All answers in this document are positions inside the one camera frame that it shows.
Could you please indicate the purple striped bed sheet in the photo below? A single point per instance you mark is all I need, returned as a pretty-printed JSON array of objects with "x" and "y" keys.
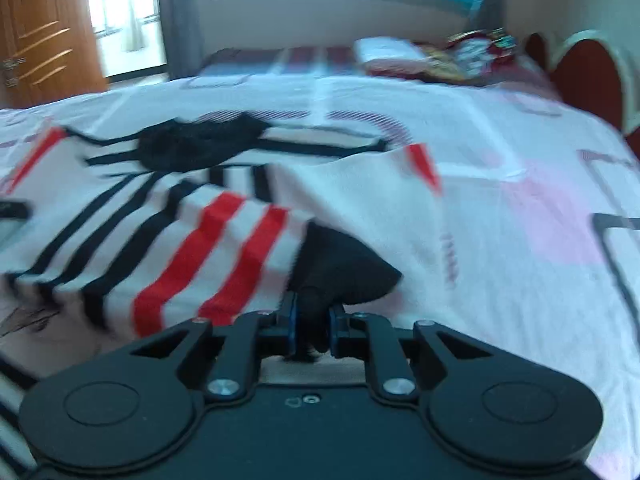
[{"x": 280, "y": 60}]

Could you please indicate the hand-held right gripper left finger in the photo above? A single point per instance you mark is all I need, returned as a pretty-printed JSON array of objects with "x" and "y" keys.
[{"x": 292, "y": 325}]

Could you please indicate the pile of folded bedding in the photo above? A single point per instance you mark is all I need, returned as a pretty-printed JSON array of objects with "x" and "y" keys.
[{"x": 465, "y": 57}]

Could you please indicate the brown wooden door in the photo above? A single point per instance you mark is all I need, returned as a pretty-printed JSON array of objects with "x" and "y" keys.
[{"x": 40, "y": 30}]

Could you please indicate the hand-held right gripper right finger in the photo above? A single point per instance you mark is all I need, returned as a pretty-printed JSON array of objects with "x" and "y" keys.
[{"x": 336, "y": 332}]

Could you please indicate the bed with patterned sheet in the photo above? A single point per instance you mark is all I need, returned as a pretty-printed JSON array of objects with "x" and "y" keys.
[{"x": 510, "y": 260}]

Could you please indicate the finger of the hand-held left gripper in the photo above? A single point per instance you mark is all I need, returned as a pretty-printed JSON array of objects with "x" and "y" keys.
[{"x": 12, "y": 210}]

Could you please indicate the folded white cloth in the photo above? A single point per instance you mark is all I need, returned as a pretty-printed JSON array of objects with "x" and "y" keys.
[{"x": 387, "y": 51}]

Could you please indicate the red black striped white sweater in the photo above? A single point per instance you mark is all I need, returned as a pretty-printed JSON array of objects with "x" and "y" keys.
[{"x": 225, "y": 240}]

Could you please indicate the red white bed headboard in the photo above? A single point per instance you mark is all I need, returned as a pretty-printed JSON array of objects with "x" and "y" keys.
[{"x": 585, "y": 75}]

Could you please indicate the grey curtain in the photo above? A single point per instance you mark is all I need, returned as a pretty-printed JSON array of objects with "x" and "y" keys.
[{"x": 187, "y": 15}]

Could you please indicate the bright side window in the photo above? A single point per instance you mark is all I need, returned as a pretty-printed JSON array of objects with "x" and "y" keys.
[{"x": 125, "y": 10}]

